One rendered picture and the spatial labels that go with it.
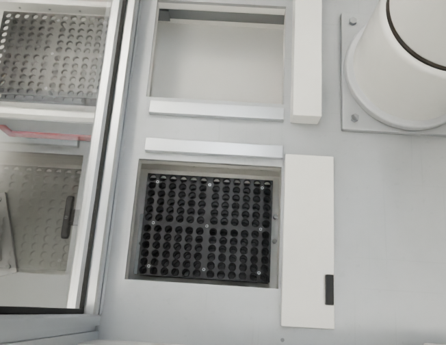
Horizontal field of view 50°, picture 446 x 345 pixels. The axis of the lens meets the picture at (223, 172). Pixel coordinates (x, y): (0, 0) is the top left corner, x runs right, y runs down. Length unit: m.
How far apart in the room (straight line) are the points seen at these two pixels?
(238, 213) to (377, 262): 0.24
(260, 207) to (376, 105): 0.26
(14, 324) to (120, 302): 0.31
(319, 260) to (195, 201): 0.23
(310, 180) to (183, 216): 0.23
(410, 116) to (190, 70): 0.44
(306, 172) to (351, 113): 0.13
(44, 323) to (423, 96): 0.60
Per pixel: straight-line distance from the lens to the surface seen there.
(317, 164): 0.80
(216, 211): 0.85
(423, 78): 0.74
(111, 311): 0.78
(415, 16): 0.68
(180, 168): 0.90
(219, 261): 0.81
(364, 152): 0.84
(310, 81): 0.83
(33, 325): 0.53
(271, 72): 1.00
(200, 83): 0.99
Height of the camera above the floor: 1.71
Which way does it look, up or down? 73 degrees down
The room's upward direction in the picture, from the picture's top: straight up
